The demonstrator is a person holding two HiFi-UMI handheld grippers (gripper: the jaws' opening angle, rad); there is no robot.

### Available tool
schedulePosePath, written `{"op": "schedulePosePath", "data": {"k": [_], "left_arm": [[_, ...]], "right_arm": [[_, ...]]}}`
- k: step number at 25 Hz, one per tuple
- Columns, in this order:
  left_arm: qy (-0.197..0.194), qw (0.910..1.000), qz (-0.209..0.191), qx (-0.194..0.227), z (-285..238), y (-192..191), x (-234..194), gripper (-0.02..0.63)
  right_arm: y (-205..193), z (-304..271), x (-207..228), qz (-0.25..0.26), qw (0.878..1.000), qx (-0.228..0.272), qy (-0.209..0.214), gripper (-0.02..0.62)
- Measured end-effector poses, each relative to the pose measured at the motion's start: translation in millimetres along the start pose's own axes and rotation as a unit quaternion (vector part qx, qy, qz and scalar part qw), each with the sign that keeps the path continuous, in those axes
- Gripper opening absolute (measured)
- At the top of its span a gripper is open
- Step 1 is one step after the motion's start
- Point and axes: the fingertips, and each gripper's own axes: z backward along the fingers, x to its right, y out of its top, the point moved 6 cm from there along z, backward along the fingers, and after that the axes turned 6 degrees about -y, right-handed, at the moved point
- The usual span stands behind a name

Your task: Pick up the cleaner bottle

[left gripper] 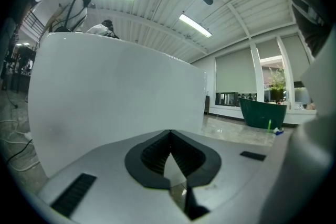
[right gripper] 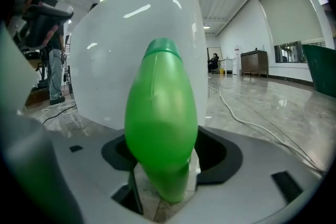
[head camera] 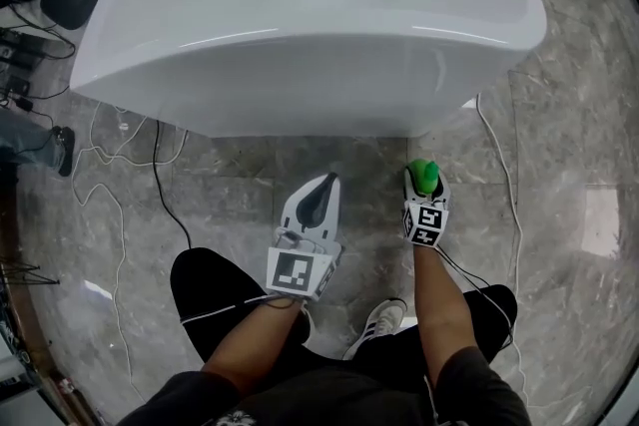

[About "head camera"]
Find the black floor cable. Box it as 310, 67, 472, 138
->
151, 118, 194, 250

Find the long white floor cable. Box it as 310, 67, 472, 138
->
71, 98, 190, 406

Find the green cleaner bottle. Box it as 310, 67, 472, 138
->
405, 159, 441, 197

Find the white bathtub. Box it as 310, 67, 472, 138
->
68, 0, 549, 140

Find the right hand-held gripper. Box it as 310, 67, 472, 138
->
401, 166, 452, 247

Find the person's dark shirt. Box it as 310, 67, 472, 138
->
117, 345, 533, 426

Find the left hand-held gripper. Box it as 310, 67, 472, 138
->
266, 172, 346, 302

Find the black tripod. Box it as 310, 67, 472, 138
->
0, 257, 61, 288

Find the person's left forearm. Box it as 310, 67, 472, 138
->
201, 294, 307, 396

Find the person's right white striped shoe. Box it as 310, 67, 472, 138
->
341, 297, 408, 361

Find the person's trouser leg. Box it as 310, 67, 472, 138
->
386, 283, 518, 366
170, 246, 312, 371

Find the person's left trouser leg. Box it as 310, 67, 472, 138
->
170, 246, 312, 371

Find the person's right trouser leg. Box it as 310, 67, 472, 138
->
386, 283, 518, 366

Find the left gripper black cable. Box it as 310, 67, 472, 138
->
179, 291, 297, 326

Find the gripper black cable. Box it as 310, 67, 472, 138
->
179, 291, 297, 326
435, 244, 516, 351

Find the person's left white shoe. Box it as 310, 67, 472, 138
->
299, 302, 315, 345

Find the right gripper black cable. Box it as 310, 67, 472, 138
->
435, 244, 516, 351

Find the person's right forearm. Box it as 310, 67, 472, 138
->
412, 242, 474, 381

